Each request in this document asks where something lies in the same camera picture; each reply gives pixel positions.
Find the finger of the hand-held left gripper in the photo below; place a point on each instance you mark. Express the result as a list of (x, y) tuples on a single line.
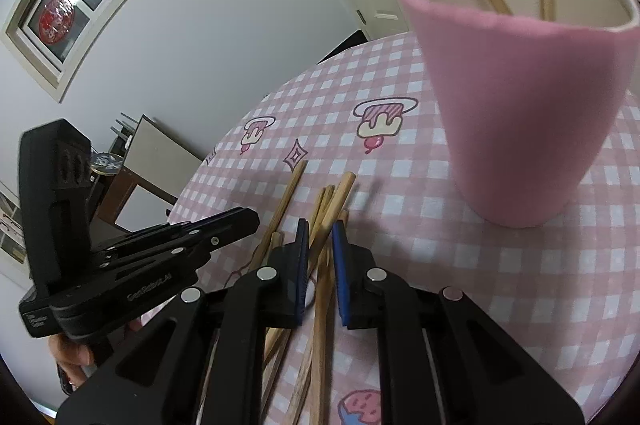
[(155, 230), (235, 222)]

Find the red round window decoration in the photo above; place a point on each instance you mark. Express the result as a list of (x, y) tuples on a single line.
[(57, 19)]

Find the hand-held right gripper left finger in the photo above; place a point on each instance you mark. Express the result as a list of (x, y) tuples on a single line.
[(301, 270)]

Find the round patterned dish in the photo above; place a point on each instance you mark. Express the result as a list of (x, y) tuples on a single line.
[(106, 162)]

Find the bunch of wooden chopsticks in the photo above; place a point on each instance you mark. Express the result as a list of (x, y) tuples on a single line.
[(342, 192)]

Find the pink checkered printed tablecloth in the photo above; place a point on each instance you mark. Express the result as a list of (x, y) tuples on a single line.
[(450, 280)]

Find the framed wall picture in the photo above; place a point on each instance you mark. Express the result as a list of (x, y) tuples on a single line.
[(30, 35)]

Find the person's left hand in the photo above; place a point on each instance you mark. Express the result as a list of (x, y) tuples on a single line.
[(70, 352)]

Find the brown wooden side table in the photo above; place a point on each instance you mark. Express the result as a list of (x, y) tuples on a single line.
[(125, 195)]

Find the pink cup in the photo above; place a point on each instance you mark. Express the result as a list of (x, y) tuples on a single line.
[(500, 105)]

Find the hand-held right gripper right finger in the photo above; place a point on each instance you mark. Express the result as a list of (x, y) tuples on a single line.
[(341, 275)]

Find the beige panel furniture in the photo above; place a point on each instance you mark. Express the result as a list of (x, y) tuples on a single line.
[(160, 160)]

